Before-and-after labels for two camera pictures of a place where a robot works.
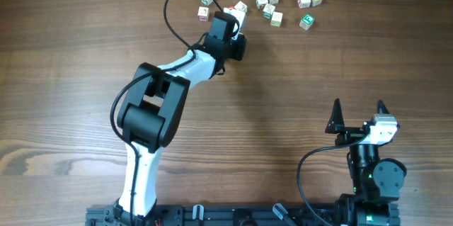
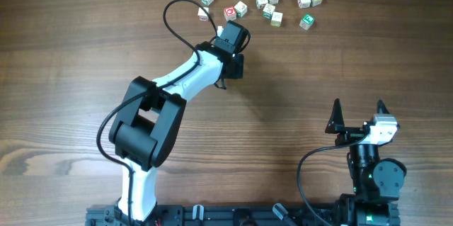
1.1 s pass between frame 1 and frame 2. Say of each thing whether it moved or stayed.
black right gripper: stayed
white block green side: stayed
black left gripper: moved
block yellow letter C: stayed
